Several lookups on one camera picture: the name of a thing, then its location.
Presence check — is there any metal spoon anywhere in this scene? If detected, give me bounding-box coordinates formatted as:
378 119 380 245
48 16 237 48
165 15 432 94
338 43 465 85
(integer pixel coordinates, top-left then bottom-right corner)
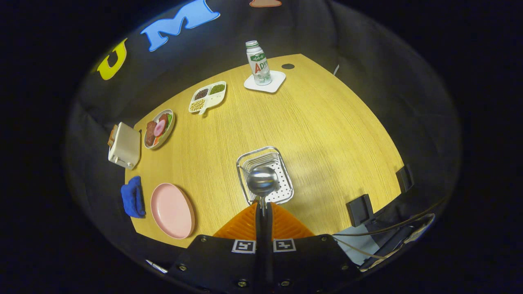
246 165 279 217

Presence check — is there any white green drink bottle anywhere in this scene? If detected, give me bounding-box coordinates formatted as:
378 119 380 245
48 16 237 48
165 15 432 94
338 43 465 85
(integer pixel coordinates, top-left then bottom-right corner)
246 40 272 86

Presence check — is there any thin dark cable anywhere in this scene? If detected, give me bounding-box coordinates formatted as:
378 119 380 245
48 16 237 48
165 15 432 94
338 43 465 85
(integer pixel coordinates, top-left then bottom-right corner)
333 200 446 237

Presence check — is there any black table clamp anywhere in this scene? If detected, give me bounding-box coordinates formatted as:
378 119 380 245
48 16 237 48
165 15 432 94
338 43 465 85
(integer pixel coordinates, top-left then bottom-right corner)
396 163 414 193
346 194 374 227

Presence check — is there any white divided dish of beans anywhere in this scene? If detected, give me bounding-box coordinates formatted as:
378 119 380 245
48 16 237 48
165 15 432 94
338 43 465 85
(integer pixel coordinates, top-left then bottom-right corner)
188 81 227 115

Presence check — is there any plate of meat and vegetables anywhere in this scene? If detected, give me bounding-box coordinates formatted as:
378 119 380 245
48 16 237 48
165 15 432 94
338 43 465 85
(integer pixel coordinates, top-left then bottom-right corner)
143 109 176 149

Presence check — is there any pink plate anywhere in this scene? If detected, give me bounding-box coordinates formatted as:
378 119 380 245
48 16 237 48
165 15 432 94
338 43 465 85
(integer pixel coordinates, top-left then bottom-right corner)
150 183 195 240

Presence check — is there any black backdrop cloth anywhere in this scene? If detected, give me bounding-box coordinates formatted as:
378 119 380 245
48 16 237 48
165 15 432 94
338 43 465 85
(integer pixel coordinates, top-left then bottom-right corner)
63 0 462 282

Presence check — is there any blue cloth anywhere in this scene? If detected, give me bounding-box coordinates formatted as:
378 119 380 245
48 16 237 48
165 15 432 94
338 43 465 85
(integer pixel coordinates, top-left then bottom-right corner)
121 176 146 218

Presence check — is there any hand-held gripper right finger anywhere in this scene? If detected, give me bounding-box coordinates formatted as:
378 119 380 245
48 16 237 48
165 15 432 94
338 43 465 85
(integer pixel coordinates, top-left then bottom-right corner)
264 203 360 293

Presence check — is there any metal wire basket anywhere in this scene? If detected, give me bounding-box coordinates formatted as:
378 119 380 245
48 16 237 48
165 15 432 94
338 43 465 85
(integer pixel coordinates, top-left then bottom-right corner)
236 146 295 205

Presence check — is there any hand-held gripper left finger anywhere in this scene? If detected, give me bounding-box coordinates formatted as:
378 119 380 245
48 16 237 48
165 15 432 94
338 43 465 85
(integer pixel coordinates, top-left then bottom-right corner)
168 203 265 293

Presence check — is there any white square coaster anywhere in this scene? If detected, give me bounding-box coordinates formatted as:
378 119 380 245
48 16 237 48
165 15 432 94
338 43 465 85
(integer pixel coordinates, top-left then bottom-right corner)
244 70 286 94

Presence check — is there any dark metal frame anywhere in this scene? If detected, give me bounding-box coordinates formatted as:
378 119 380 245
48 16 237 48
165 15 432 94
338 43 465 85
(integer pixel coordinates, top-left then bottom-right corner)
360 212 436 272

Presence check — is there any cream toaster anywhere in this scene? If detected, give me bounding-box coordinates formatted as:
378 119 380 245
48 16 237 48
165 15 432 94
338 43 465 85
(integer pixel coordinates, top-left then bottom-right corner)
108 122 141 170

